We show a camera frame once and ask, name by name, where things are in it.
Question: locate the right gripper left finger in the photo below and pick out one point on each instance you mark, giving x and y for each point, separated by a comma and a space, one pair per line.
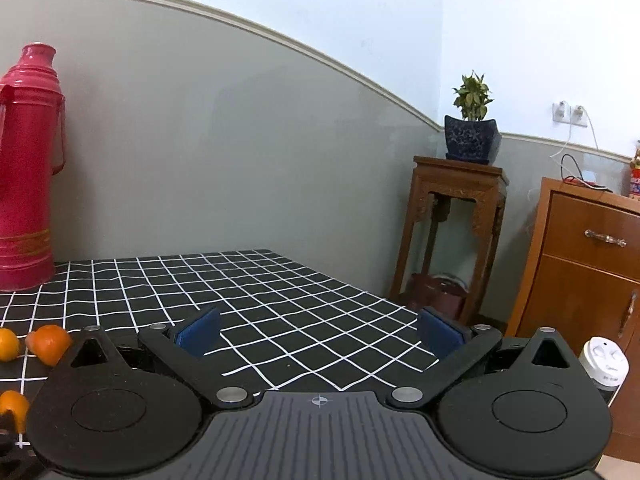
180, 351

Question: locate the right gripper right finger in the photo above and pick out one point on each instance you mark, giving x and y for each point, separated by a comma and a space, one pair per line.
457, 349

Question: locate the small orange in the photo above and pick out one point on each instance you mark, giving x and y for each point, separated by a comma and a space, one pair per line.
10, 346

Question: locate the dark red bag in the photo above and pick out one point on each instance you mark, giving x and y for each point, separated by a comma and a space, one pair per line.
441, 292

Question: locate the black white checked tablecloth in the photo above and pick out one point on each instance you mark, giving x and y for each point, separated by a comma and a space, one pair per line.
284, 326

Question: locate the brown wooden cabinet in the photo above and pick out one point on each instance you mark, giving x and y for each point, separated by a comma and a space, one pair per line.
582, 278

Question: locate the white lidded cup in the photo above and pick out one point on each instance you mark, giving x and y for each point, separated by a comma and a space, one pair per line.
606, 364

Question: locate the carved wooden plant stand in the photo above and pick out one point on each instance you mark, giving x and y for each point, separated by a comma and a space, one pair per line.
455, 210

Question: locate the potted green plant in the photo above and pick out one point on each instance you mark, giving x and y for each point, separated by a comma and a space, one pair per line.
472, 137

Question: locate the red bottle on cabinet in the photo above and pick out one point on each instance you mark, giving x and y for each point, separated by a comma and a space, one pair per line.
634, 180

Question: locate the red thermos flask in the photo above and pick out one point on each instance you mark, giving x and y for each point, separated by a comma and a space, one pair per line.
32, 118

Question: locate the white wall socket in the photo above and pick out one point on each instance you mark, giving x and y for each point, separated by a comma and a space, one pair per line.
568, 114

